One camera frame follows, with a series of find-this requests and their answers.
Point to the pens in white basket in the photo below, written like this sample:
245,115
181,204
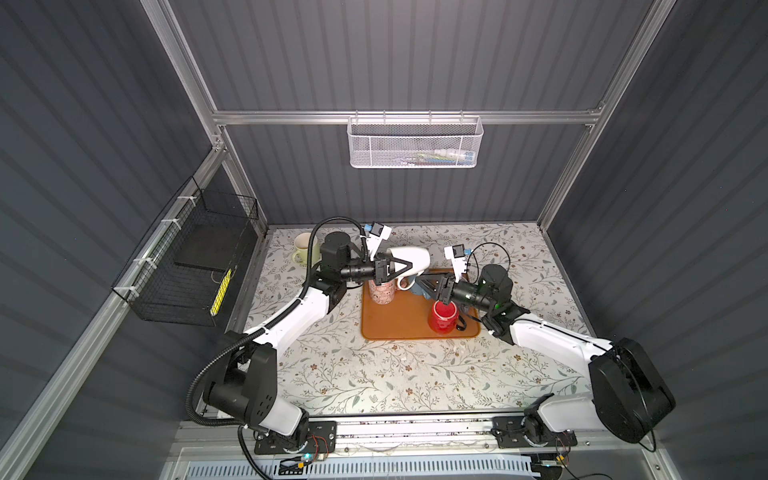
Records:
441,157

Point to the orange plastic tray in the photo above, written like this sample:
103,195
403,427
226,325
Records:
406,318

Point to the white wire wall basket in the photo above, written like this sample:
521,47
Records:
379,142

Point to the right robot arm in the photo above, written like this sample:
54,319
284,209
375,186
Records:
628,396

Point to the pink ghost pattern mug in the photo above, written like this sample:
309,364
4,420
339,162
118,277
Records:
382,294

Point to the light green mug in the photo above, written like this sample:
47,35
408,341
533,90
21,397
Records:
305,254

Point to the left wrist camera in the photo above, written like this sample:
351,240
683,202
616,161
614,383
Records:
375,234

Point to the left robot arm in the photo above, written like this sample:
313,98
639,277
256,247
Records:
241,382

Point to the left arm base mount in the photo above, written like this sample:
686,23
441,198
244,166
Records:
311,437

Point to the black wire wall basket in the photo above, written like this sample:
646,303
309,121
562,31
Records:
174,277

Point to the red mug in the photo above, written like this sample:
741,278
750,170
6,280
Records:
446,318

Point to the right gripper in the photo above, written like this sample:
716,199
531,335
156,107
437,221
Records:
444,288

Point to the white mug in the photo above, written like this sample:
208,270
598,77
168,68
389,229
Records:
422,261

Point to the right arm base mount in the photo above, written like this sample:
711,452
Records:
522,431

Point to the blue dotted mug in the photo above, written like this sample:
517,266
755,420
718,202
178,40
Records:
419,290

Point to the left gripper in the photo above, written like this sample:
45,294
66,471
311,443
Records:
380,266

